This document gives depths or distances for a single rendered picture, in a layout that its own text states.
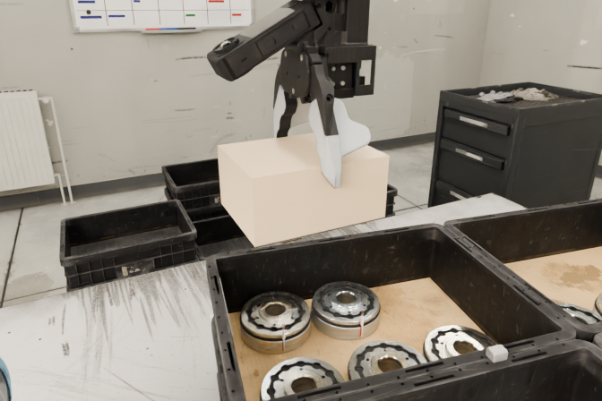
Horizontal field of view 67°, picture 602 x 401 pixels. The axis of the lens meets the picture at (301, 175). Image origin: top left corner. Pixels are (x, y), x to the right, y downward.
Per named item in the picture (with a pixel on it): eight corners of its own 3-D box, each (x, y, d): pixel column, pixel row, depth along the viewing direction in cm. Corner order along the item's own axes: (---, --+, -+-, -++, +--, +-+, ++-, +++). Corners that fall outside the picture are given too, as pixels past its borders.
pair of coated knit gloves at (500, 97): (487, 106, 196) (488, 98, 195) (456, 98, 212) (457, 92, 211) (528, 101, 206) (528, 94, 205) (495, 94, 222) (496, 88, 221)
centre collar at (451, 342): (460, 369, 56) (460, 365, 56) (437, 342, 60) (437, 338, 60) (493, 361, 57) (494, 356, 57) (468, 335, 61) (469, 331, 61)
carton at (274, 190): (254, 247, 46) (252, 178, 43) (220, 203, 56) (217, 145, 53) (384, 217, 52) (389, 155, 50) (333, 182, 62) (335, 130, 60)
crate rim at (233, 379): (235, 439, 42) (234, 421, 41) (205, 268, 69) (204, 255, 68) (580, 352, 52) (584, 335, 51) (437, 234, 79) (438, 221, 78)
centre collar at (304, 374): (291, 412, 50) (291, 407, 50) (277, 379, 54) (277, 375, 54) (331, 398, 52) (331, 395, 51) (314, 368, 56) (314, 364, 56)
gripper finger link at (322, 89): (346, 129, 44) (323, 46, 45) (331, 131, 43) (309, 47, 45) (325, 145, 48) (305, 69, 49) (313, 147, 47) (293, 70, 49)
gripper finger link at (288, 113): (313, 147, 60) (335, 97, 53) (272, 152, 58) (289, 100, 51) (305, 130, 62) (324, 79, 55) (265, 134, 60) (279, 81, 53)
